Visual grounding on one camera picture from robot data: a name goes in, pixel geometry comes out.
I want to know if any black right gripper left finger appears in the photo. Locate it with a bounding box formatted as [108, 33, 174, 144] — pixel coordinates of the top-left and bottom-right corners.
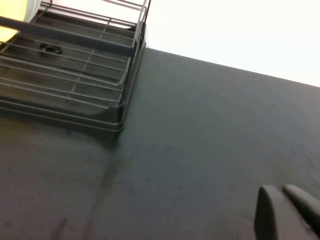
[253, 184, 320, 240]

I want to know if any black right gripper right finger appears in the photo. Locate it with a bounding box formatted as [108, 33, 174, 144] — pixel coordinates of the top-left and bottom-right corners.
[282, 184, 320, 235]

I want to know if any yellow plate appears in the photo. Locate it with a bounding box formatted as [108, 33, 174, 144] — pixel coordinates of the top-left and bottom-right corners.
[0, 0, 31, 44]

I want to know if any black plastic drip tray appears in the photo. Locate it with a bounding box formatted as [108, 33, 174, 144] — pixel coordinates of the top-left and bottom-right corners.
[0, 11, 147, 138]

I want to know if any black wire dish rack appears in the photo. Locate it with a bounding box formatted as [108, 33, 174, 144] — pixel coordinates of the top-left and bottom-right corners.
[0, 0, 152, 134]

